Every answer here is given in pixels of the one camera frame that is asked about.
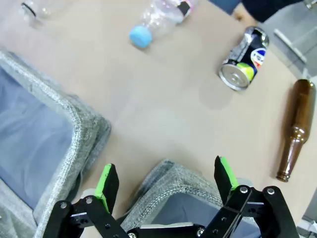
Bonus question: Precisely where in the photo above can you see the person's left hand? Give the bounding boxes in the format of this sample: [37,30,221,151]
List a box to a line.
[234,6,251,22]

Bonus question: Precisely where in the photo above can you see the person's left forearm dark sleeve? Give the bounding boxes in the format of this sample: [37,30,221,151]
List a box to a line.
[241,0,305,24]

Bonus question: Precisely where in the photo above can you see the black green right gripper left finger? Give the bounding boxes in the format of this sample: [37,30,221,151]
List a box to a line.
[49,163,130,238]

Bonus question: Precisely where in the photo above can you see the person's blue jeans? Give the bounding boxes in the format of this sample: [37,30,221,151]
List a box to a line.
[208,0,243,14]

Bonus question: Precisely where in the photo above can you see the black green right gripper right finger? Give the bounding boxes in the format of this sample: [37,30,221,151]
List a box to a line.
[205,155,300,238]

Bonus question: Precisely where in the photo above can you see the crushed black pepsi can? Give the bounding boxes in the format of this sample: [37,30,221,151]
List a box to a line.
[218,26,270,92]

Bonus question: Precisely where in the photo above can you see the plastic bottle blue cap pink label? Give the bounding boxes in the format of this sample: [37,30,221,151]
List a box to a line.
[128,0,199,49]

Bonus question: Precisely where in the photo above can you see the grey fabric basket plastic sign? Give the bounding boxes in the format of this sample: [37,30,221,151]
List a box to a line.
[0,48,112,238]

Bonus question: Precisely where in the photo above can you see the grey fabric basket can sign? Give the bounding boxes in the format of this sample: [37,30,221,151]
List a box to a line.
[118,159,261,238]

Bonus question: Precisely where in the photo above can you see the brown glass bottle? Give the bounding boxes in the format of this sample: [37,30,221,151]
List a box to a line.
[275,78,317,183]

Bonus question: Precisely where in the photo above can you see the large clear plastic bottle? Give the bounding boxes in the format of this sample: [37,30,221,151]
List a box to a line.
[19,0,62,28]

